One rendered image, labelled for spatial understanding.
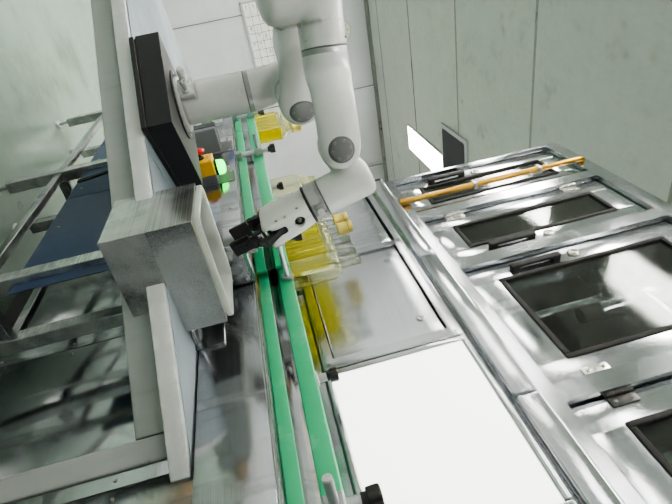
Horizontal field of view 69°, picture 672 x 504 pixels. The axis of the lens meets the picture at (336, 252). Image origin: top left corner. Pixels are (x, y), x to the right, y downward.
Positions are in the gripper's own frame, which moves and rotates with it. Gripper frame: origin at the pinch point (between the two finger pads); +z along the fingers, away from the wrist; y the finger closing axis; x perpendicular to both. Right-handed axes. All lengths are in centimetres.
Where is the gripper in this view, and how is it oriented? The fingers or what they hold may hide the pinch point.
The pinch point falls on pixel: (240, 238)
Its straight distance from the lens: 99.5
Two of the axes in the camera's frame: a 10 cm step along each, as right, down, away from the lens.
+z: -8.9, 4.5, 0.6
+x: -4.0, -7.3, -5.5
